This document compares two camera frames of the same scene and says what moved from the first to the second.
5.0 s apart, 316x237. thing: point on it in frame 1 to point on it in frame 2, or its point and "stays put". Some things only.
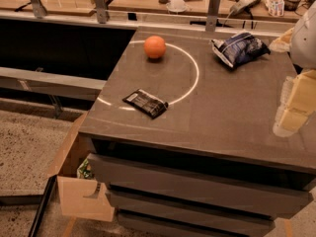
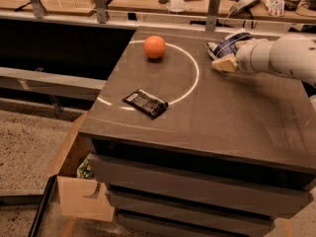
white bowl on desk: x=177 y=5 stays put
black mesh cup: x=291 y=3 stays put
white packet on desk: x=276 y=8 stays put
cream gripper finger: x=297 y=104 to x=253 y=54
